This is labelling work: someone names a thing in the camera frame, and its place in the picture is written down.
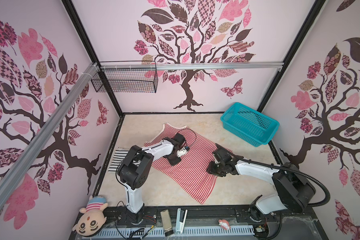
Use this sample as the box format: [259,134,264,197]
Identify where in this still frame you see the silver rectangular block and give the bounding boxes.
[161,210,174,237]

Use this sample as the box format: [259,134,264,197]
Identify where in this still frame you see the aluminium rail back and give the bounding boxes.
[101,62,284,71]

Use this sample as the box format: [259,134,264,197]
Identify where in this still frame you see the red white teeth toy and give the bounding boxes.
[218,220,231,231]

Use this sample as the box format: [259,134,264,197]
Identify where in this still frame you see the black wire basket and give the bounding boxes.
[91,60,159,94]

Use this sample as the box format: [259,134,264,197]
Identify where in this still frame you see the black corrugated cable hose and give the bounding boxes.
[224,148,331,240]

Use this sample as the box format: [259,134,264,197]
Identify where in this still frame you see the white slotted cable duct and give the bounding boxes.
[89,225,256,240]

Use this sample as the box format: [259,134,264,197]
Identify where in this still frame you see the plush doll head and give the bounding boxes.
[72,196,109,237]

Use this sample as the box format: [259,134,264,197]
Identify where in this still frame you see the black white striped tank top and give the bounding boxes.
[107,149,128,172]

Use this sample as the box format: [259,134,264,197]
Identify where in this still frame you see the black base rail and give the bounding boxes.
[104,205,256,227]

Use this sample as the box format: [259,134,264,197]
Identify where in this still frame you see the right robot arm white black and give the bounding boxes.
[207,144,316,222]

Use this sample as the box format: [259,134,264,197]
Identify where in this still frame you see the aluminium rail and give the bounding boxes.
[101,62,284,71]
[0,62,99,210]

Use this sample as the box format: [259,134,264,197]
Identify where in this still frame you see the white stapler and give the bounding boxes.
[175,208,188,235]

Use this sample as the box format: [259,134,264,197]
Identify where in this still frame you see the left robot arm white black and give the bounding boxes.
[116,133,189,224]

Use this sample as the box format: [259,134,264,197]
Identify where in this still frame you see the teal plastic basket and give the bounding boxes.
[221,103,280,147]

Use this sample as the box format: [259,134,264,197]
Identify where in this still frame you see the red white striped tank top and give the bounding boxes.
[144,123,217,205]

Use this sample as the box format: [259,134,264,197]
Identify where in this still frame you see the aluminium rail left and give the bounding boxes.
[0,62,99,210]

